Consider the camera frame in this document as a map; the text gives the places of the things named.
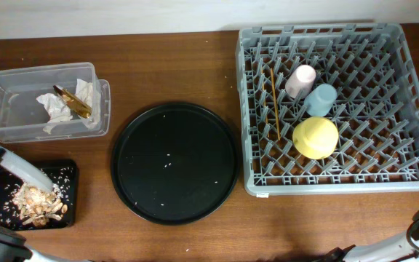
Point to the grey plate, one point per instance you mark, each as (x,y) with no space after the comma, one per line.
(25,171)

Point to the peanut shells and rice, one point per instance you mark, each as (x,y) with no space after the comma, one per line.
(37,205)

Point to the white tissue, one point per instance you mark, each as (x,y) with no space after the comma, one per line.
(58,111)

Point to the wooden chopstick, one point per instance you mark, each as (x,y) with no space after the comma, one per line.
(265,107)
(275,104)

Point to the pink cup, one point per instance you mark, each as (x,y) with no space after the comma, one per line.
(301,81)

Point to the yellow bowl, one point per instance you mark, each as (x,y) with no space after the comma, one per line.
(316,137)

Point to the blue cup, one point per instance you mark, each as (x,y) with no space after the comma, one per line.
(319,102)

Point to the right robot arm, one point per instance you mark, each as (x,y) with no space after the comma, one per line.
(401,247)

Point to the grey dishwasher rack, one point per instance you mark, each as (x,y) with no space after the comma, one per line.
(376,110)

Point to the black rectangular tray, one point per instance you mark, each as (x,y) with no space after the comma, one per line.
(64,175)

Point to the clear plastic bin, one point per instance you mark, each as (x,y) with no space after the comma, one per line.
(24,119)

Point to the round black tray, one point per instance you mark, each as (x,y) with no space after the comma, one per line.
(175,164)

